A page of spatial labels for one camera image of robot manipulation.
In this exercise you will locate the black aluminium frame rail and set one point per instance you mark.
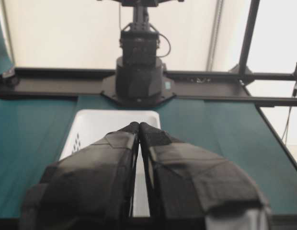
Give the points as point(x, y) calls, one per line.
point(199, 85)

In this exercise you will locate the white plastic lattice basket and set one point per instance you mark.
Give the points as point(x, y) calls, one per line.
point(90, 126)

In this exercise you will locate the black vertical frame post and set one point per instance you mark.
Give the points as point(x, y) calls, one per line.
point(250, 25)

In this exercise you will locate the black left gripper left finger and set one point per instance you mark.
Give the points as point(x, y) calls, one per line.
point(92, 189)

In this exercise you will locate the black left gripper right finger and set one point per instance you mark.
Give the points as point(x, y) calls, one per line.
point(191, 188)

